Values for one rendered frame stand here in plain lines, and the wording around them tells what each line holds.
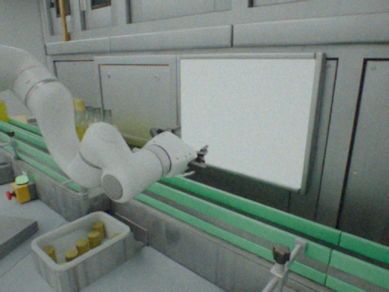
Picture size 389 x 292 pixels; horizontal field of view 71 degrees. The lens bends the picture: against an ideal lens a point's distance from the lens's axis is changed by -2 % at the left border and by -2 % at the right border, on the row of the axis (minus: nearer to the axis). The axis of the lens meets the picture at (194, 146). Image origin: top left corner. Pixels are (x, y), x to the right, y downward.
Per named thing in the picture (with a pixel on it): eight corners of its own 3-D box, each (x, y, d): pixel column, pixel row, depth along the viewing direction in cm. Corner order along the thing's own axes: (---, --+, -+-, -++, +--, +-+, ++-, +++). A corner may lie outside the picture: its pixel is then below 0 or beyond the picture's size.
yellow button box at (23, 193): (37, 198, 115) (34, 182, 112) (18, 205, 109) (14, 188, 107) (30, 194, 119) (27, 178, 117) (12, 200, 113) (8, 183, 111)
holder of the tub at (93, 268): (149, 246, 85) (147, 224, 83) (63, 301, 65) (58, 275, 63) (116, 226, 96) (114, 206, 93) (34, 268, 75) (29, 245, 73)
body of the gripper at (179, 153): (131, 161, 63) (159, 146, 72) (166, 188, 60) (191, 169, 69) (140, 135, 59) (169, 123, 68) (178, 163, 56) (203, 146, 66)
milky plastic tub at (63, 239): (136, 254, 81) (134, 229, 79) (62, 300, 65) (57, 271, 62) (102, 232, 92) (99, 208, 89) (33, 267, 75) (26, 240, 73)
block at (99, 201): (112, 208, 95) (110, 190, 93) (87, 220, 88) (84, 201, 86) (106, 205, 97) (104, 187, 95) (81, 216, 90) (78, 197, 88)
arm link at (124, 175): (65, 157, 53) (79, 122, 48) (105, 141, 62) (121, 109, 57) (118, 214, 51) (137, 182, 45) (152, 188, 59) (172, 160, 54)
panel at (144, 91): (308, 192, 70) (327, 52, 60) (305, 196, 68) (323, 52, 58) (106, 134, 125) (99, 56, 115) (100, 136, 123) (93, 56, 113)
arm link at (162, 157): (125, 164, 61) (134, 160, 64) (156, 188, 59) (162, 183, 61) (134, 138, 57) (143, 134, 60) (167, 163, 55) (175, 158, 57)
